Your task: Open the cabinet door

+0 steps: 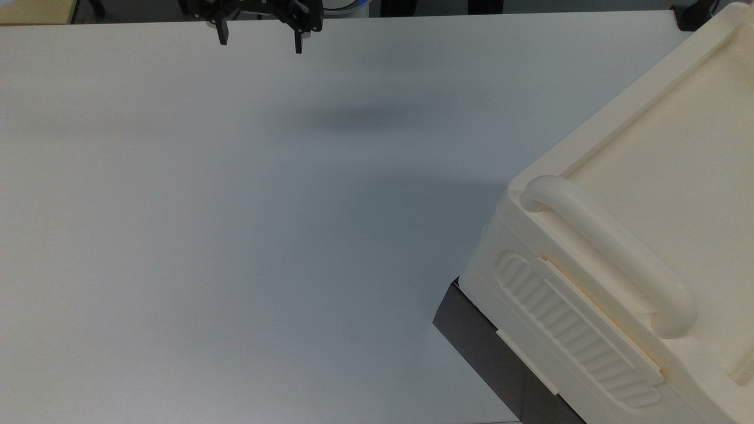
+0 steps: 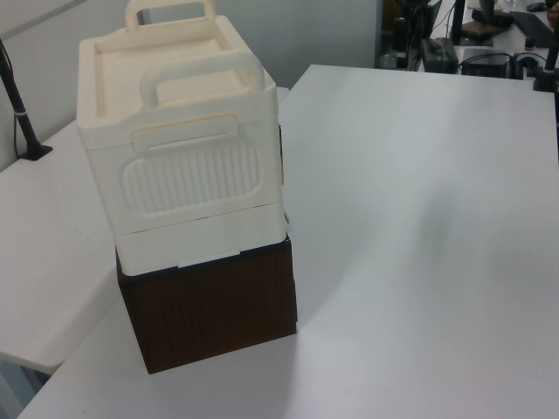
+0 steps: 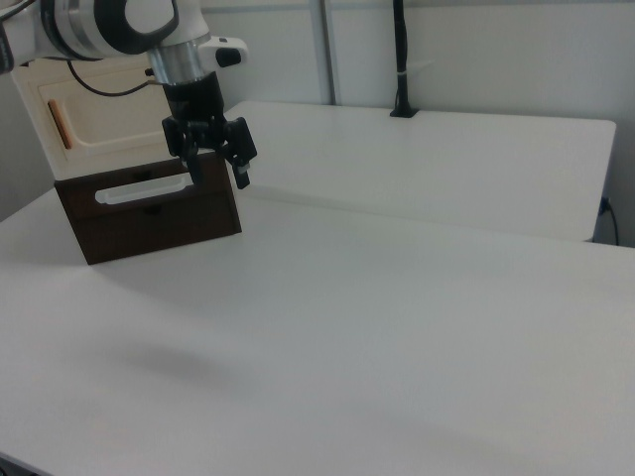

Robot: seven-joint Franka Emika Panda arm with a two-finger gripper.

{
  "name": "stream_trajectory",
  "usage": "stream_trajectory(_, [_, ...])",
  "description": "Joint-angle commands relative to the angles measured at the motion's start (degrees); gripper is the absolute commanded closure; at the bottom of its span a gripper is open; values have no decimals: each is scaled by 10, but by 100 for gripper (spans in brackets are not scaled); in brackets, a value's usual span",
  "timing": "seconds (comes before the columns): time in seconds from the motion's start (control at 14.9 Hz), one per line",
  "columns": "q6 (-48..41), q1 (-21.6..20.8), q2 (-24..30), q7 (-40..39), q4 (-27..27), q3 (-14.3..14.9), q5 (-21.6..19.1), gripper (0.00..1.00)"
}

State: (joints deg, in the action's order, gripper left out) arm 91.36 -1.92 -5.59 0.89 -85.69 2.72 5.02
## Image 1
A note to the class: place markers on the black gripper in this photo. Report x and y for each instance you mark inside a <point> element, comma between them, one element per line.
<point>259,10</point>

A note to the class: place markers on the cream plastic cabinet body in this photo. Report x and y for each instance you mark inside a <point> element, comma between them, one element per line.
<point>665,176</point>

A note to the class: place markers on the yellow wooden table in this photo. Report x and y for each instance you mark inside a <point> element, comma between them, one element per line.
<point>35,10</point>

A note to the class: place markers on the dark brown drawer base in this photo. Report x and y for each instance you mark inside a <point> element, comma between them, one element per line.
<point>500,347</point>

